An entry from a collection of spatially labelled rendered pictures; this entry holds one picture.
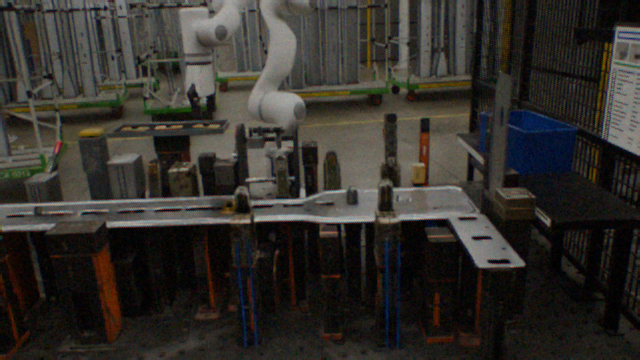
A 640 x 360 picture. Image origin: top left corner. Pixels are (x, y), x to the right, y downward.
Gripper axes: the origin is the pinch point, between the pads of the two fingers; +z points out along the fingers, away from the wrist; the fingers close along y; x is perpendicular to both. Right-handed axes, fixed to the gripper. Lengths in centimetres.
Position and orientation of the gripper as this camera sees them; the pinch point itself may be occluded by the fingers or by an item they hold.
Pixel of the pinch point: (204, 111)
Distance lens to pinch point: 178.3
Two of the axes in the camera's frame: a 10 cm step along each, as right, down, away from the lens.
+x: 9.5, 0.7, -3.0
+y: -3.0, 3.1, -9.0
